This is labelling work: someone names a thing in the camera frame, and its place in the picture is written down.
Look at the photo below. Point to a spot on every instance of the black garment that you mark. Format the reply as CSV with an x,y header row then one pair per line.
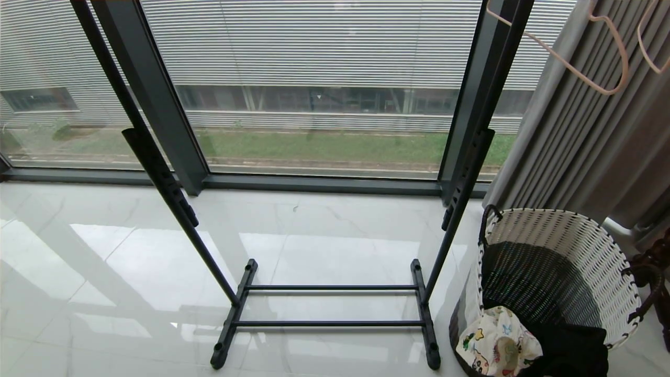
x,y
570,351

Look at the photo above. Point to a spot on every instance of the white laundry basket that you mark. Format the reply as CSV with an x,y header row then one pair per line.
x,y
576,235

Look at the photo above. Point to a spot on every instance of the black clothes rack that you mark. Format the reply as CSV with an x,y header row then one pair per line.
x,y
157,162

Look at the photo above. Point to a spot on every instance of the beige curtain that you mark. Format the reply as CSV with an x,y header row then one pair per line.
x,y
576,146

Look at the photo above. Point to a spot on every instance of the window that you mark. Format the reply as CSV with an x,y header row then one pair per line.
x,y
157,104

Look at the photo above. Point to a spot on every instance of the pink clothes hanger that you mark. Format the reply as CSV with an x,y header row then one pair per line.
x,y
639,39
609,93

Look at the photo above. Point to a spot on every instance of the cream printed garment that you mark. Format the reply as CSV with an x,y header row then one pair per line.
x,y
492,340

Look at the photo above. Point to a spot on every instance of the dark brown wooden stand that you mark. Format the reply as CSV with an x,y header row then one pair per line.
x,y
654,272

